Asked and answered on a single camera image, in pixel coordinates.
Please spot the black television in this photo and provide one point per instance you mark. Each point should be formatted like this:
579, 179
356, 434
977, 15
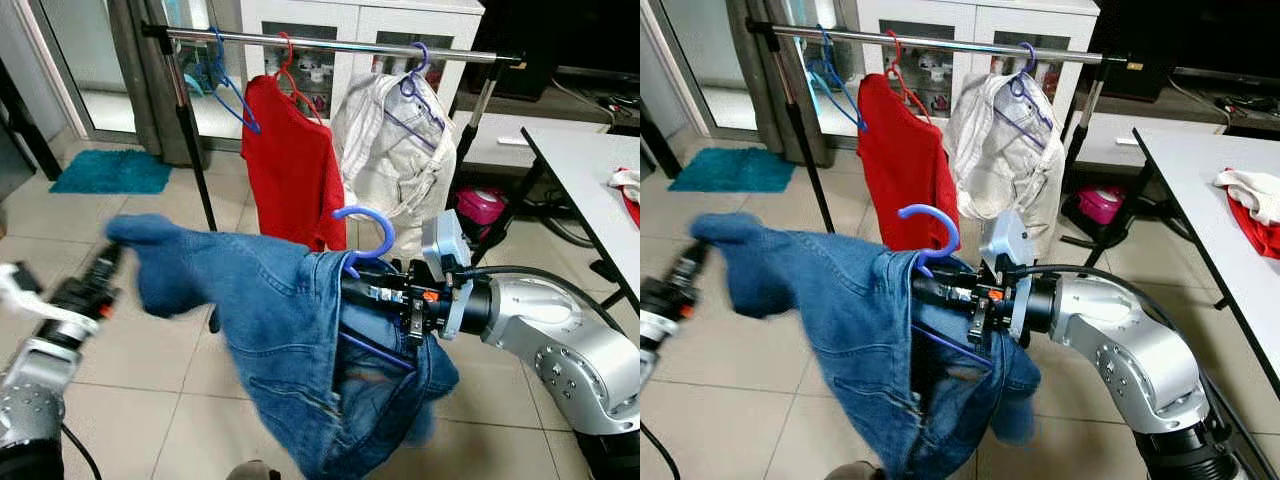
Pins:
1190, 40
570, 40

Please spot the blue plastic hanger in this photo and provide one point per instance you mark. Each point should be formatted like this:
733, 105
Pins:
862, 126
256, 127

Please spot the teal floor mat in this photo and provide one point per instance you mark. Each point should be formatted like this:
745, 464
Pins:
730, 170
110, 172

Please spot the white cloth garment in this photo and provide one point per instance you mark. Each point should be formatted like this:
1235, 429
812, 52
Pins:
628, 180
1250, 185

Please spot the black slanted metal bar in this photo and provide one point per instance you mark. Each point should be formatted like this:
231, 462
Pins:
30, 120

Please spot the metal clothes rack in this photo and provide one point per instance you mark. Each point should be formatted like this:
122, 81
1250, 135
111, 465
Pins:
340, 45
960, 45

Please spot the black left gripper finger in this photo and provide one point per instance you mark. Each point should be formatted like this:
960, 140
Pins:
119, 260
111, 250
698, 251
705, 259

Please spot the white stitched jeans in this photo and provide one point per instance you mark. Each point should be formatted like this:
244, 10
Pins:
390, 190
1000, 180

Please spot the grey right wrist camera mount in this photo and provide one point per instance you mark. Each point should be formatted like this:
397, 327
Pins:
445, 240
1008, 240

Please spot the pink plastic container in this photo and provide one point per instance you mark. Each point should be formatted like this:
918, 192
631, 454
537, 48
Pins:
482, 205
1102, 205

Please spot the red Guess garment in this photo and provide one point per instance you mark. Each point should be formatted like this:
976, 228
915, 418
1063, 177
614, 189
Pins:
900, 150
290, 170

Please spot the white glass display cabinet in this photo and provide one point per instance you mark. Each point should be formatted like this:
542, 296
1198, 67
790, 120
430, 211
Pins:
350, 12
960, 10

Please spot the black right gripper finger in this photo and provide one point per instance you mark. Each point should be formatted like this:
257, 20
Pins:
365, 280
932, 281
365, 296
932, 297

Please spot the grey curtain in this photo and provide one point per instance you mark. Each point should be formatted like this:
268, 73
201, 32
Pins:
750, 80
140, 90

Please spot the blue denim jeans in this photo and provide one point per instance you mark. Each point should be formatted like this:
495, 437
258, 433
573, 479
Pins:
270, 330
850, 330

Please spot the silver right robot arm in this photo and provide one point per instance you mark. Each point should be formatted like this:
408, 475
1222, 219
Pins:
560, 340
1130, 340

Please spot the black metal table frame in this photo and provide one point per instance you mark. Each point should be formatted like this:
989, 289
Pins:
1120, 215
515, 215

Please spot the red plastic hanger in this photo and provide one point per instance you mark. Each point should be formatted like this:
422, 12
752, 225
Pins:
281, 60
893, 60

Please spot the red cloth garment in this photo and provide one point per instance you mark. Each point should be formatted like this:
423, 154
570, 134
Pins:
1262, 235
633, 210

